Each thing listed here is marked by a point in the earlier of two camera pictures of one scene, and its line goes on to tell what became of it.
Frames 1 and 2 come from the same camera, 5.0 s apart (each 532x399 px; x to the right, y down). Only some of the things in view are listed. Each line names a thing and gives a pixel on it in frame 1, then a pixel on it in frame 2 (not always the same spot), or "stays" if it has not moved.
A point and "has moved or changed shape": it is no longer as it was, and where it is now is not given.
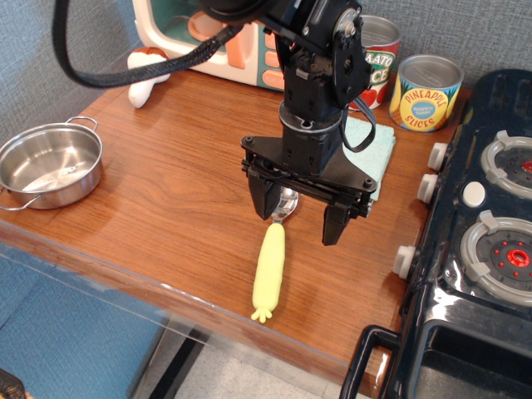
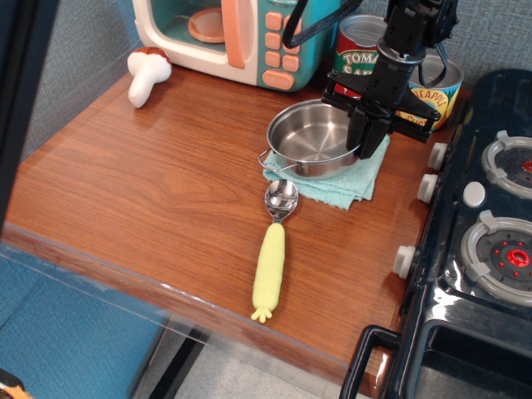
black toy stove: (465, 319) stays
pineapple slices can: (426, 93) stays
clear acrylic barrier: (76, 324) stays
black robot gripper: (308, 159) → (389, 87)
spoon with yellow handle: (268, 273) stays
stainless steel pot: (50, 165) has moved or changed shape
